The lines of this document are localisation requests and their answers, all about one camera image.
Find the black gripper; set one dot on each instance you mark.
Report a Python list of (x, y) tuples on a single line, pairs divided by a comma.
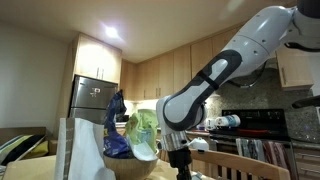
[(180, 158)]

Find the wooden bowl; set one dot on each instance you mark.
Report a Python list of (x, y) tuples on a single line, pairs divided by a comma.
[(130, 170)]

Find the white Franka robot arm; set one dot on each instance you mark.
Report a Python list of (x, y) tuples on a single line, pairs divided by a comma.
[(260, 40)]

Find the grey striped dish towel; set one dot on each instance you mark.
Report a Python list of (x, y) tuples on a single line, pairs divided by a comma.
[(250, 150)]

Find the red striped dish towel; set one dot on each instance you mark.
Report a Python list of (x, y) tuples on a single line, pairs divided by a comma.
[(276, 153)]

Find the clear plastic bag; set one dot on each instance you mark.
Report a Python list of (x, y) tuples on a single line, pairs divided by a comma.
[(143, 153)]

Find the white mug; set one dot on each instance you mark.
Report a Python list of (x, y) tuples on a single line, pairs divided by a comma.
[(210, 125)]

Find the green chip bag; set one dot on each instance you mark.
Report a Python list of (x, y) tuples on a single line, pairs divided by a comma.
[(145, 123)]

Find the wooden chair back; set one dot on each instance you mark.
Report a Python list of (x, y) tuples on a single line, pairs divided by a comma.
[(253, 165)]

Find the blue chip bag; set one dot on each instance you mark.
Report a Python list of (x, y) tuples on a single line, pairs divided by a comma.
[(115, 140)]

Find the black stove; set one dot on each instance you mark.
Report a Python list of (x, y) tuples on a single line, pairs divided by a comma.
[(263, 120)]

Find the white bag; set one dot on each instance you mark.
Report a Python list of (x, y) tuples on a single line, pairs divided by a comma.
[(83, 153)]

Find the stainless steel refrigerator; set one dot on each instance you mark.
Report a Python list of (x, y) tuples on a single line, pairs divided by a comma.
[(93, 96)]

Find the wooden drawer cabinet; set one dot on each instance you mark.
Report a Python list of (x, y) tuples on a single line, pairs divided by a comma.
[(308, 163)]

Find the wooden cabinet over refrigerator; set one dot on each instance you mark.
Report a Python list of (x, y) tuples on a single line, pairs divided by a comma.
[(95, 58)]

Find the yellow cushion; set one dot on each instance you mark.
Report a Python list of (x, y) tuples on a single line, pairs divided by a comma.
[(38, 150)]

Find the ceiling light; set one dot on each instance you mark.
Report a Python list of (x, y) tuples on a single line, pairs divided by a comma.
[(111, 32)]

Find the striped cushion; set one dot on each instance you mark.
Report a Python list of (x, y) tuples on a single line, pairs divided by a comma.
[(16, 148)]

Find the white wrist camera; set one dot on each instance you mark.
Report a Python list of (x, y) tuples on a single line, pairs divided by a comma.
[(200, 145)]

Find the wooden wall cabinet row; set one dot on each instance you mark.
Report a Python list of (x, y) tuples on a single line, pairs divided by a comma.
[(166, 73)]

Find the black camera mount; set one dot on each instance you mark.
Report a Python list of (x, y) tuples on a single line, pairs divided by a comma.
[(306, 101)]

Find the single-door wooden wall cabinet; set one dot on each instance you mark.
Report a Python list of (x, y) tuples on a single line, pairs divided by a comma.
[(295, 66)]

